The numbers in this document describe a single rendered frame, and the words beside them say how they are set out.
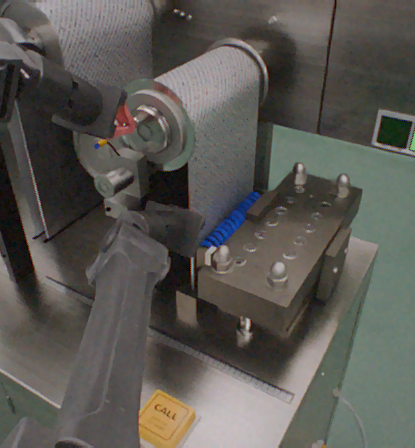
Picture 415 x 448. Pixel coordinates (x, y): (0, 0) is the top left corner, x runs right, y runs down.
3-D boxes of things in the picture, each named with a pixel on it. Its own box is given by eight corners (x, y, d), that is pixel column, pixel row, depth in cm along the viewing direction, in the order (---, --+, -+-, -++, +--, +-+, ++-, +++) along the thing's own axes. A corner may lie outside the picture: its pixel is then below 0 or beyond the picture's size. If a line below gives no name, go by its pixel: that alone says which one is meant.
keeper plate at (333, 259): (315, 298, 93) (323, 253, 86) (333, 268, 100) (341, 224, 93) (328, 302, 92) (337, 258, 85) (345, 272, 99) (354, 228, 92)
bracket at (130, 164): (117, 304, 93) (95, 163, 75) (138, 284, 97) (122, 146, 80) (138, 314, 91) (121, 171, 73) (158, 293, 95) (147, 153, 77)
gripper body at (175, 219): (196, 258, 76) (172, 262, 70) (144, 237, 80) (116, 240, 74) (207, 218, 75) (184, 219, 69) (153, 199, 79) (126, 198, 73)
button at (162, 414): (130, 432, 71) (129, 423, 70) (158, 397, 76) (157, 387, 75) (169, 456, 69) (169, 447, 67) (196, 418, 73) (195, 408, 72)
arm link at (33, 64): (13, 106, 53) (43, 64, 52) (-14, 72, 56) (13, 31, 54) (58, 124, 59) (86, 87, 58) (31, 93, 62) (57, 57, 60)
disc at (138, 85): (119, 156, 82) (112, 70, 73) (121, 155, 83) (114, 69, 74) (193, 182, 76) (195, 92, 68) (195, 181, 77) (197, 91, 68)
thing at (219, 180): (190, 254, 86) (187, 162, 76) (250, 193, 103) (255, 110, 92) (192, 255, 86) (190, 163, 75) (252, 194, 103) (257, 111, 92)
